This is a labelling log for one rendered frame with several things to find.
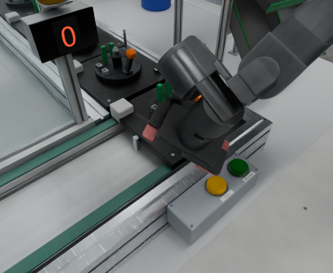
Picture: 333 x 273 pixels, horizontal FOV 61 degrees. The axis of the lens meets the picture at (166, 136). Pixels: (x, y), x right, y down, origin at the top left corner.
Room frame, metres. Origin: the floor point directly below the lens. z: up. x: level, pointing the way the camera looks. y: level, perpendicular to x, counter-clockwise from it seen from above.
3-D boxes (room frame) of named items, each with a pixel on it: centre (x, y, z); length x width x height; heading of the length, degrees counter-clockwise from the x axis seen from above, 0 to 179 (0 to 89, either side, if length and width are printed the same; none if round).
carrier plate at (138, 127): (0.55, -0.02, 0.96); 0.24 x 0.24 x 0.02; 41
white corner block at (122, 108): (0.56, 0.11, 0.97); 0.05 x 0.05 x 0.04; 41
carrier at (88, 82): (0.74, 0.14, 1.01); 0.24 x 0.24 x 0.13; 41
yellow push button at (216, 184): (0.33, -0.10, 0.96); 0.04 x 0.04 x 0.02
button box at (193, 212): (0.33, -0.10, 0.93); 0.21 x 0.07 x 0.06; 131
